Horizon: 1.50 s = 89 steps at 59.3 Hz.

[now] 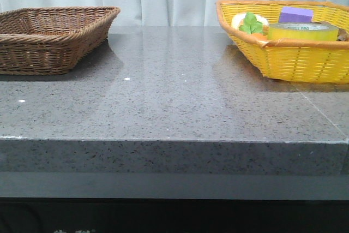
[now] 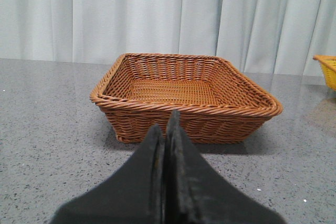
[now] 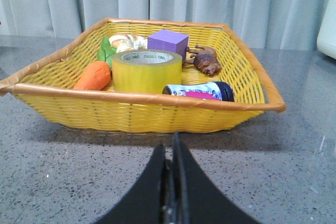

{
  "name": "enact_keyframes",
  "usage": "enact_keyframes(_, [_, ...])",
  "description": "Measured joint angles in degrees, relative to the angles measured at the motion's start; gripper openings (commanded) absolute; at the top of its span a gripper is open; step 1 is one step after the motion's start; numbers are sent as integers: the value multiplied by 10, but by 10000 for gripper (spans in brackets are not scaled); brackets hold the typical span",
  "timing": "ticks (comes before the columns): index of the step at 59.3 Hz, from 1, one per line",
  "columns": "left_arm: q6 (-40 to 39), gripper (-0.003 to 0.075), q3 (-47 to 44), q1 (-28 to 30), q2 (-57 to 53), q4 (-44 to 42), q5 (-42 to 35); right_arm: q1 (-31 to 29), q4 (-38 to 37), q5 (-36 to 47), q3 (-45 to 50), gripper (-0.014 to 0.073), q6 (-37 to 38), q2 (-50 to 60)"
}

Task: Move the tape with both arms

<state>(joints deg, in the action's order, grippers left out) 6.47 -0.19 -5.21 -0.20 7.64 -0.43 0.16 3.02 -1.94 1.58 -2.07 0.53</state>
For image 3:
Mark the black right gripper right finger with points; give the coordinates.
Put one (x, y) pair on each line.
(198, 199)

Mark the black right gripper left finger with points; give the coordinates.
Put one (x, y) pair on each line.
(142, 203)

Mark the yellow tape roll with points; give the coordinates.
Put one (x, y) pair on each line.
(146, 71)

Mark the small labelled black-capped bottle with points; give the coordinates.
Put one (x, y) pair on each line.
(214, 90)

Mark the orange toy carrot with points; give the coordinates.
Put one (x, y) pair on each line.
(97, 74)

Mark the brown toy animal figure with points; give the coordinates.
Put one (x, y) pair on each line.
(204, 58)

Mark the yellow woven basket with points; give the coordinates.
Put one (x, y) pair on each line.
(47, 85)

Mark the toy bread roll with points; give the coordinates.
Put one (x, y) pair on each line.
(124, 42)

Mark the purple foam cube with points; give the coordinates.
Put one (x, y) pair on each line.
(169, 41)

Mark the grey curtain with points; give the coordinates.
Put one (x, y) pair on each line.
(274, 24)

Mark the white appliance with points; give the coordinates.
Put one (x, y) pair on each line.
(326, 36)

